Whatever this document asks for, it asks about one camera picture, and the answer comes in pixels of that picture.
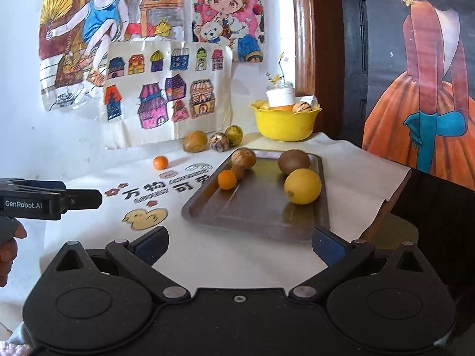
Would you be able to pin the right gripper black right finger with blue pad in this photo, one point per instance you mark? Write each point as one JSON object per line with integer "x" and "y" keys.
{"x": 342, "y": 258}

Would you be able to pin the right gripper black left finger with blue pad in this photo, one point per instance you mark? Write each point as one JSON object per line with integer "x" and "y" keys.
{"x": 134, "y": 261}

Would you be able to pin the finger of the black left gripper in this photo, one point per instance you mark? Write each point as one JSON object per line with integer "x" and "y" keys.
{"x": 79, "y": 200}

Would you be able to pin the small orange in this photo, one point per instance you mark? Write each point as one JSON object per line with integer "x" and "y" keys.
{"x": 160, "y": 163}
{"x": 227, "y": 180}

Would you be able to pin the purple speckled round fruit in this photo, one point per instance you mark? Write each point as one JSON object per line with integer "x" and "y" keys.
{"x": 219, "y": 142}

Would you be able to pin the green-yellow oval fruit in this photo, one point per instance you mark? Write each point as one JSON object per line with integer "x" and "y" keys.
{"x": 235, "y": 135}

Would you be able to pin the person's left hand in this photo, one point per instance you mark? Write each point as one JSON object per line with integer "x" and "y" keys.
{"x": 9, "y": 252}

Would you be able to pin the yellow lemon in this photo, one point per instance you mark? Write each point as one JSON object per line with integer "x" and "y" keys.
{"x": 303, "y": 186}

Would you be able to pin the metal rectangular tray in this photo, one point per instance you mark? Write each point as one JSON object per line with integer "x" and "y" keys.
{"x": 258, "y": 205}

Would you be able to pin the brown kiwi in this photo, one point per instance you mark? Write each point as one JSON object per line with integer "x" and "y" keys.
{"x": 293, "y": 160}

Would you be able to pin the small orange on tray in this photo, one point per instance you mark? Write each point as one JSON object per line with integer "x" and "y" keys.
{"x": 227, "y": 180}

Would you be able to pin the brown-yellow oval fruit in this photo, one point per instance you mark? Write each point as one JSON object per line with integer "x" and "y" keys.
{"x": 195, "y": 142}

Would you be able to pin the small brown fruit on tray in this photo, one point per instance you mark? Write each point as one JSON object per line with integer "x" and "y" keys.
{"x": 238, "y": 171}

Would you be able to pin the houses drawing paper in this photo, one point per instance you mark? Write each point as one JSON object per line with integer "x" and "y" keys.
{"x": 160, "y": 91}

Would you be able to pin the tan round fruit on tray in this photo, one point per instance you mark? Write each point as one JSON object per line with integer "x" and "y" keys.
{"x": 244, "y": 158}

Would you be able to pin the yellow plastic bowl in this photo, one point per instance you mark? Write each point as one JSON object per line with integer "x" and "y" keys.
{"x": 282, "y": 125}

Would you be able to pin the striped pepino in bowl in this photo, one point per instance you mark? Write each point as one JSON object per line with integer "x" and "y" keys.
{"x": 301, "y": 106}

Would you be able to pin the woman in orange dress poster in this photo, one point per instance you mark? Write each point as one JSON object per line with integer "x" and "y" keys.
{"x": 425, "y": 117}

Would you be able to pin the white orange cup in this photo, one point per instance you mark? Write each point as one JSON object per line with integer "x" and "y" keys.
{"x": 281, "y": 96}

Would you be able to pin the yellow pear in bowl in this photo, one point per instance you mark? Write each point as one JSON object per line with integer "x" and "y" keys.
{"x": 264, "y": 104}

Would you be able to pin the glass jar with yellow flowers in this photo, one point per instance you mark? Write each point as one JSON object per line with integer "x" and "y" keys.
{"x": 278, "y": 79}

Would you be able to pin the boy with fan drawing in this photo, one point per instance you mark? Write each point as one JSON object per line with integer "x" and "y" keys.
{"x": 75, "y": 36}

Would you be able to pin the girl with bear drawing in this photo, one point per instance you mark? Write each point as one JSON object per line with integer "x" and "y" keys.
{"x": 239, "y": 24}

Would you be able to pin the wooden door frame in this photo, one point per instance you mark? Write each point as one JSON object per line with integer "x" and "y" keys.
{"x": 305, "y": 47}

